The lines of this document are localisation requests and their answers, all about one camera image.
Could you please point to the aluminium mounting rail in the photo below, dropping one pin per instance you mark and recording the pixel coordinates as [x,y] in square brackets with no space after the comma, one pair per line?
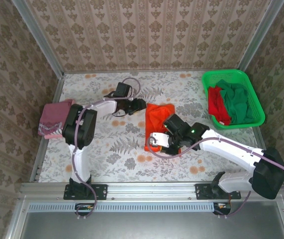
[151,190]

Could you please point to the aluminium frame post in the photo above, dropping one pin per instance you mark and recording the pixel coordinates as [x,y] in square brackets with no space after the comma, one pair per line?
[38,37]
[261,35]

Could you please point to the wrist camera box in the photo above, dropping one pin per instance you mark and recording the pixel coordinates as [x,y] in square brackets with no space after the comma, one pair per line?
[123,89]
[161,142]

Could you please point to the green t-shirt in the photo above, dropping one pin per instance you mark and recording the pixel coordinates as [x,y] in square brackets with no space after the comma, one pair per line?
[236,104]

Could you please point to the green plastic basket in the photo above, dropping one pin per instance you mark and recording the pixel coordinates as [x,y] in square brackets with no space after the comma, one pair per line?
[231,74]

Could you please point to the floral patterned table cover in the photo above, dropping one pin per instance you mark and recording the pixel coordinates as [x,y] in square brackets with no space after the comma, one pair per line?
[122,154]

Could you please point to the folded pink cloth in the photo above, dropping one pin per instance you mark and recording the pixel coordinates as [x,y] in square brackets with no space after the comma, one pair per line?
[53,112]

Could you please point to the orange t-shirt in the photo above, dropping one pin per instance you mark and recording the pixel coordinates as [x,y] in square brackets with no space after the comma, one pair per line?
[154,117]

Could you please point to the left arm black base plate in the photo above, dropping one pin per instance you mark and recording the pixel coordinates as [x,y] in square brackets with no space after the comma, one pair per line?
[100,191]

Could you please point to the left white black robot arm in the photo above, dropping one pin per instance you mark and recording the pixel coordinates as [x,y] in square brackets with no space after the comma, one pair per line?
[79,124]

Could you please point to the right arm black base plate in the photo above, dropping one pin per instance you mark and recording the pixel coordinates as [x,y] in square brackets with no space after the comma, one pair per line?
[202,191]

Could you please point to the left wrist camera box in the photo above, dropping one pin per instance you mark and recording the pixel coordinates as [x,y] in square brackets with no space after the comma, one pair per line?
[123,89]

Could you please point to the red t-shirt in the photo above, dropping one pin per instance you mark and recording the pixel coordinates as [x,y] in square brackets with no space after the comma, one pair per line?
[216,104]

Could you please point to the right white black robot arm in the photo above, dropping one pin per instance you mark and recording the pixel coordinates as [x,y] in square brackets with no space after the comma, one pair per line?
[231,152]

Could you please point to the grey metal panel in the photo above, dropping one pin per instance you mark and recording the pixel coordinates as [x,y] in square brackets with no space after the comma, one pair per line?
[151,226]

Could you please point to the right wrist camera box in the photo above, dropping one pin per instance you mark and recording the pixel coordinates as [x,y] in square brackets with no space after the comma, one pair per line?
[161,142]

